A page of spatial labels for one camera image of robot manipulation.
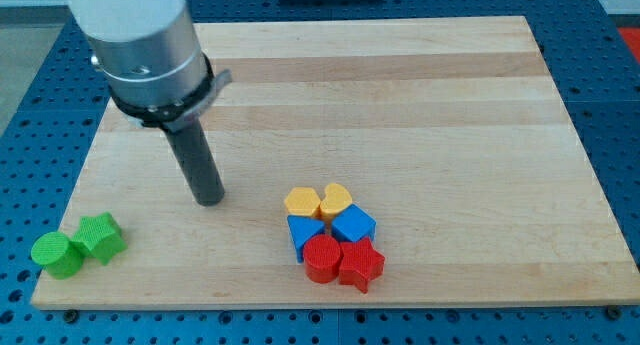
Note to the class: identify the red cylinder block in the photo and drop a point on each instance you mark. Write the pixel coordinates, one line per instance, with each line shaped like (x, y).
(322, 255)

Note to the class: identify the blue cube block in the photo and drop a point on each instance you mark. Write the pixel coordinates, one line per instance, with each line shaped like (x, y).
(353, 224)

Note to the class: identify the blue triangle block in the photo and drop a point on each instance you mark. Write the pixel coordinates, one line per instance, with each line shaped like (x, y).
(301, 230)

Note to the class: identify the green star block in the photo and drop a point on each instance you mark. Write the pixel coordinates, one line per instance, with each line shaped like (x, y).
(99, 237)

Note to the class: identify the yellow hexagon block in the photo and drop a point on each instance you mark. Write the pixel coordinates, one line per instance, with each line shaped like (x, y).
(302, 201)

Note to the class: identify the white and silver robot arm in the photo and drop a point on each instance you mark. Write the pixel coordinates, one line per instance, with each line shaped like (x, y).
(148, 50)

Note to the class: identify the green cylinder block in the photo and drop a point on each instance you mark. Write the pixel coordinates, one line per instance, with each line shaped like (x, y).
(57, 256)

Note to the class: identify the yellow heart block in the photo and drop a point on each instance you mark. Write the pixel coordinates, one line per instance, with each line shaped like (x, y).
(337, 198)

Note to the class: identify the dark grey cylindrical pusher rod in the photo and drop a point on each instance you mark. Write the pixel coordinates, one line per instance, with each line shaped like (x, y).
(191, 150)

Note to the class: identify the light wooden board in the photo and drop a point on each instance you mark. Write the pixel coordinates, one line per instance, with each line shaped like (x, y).
(449, 132)

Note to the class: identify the red star block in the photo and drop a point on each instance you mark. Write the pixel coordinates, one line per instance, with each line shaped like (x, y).
(361, 264)

